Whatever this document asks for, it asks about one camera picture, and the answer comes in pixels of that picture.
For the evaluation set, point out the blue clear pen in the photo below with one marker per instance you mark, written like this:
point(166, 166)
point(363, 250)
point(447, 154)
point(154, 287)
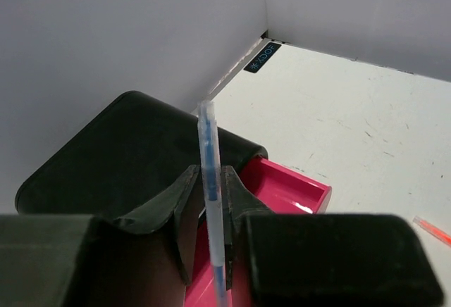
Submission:
point(211, 179)

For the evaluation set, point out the black drawer cabinet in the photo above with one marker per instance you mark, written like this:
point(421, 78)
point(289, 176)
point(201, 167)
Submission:
point(133, 150)

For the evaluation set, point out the pink drawer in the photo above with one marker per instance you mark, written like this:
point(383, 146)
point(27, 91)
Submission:
point(283, 190)

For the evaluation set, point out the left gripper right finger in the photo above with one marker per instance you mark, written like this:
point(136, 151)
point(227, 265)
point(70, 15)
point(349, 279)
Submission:
point(237, 201)

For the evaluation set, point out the right logo sticker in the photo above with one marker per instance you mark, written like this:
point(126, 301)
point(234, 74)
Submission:
point(262, 57)

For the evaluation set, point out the orange pen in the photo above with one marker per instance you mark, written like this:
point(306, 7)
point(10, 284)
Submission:
point(433, 230)

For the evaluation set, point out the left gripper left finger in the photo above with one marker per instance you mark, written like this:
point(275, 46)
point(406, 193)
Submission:
point(164, 212)

